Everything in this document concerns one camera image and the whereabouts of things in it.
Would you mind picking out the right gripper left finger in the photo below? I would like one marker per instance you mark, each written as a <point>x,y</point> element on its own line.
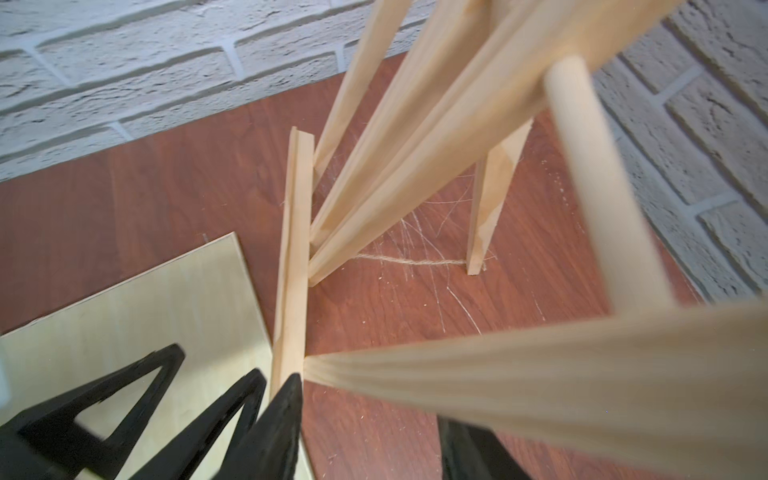
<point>269,450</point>

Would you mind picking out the light plywood board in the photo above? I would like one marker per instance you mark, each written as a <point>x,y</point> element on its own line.
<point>203,301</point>

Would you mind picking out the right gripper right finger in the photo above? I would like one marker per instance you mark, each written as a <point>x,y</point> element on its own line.
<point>469,452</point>

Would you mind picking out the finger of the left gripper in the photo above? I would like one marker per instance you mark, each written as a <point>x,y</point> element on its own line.
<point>180,458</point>
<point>92,428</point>

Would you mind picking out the wooden easel frame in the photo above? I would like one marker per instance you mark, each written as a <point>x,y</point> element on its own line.
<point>682,390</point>

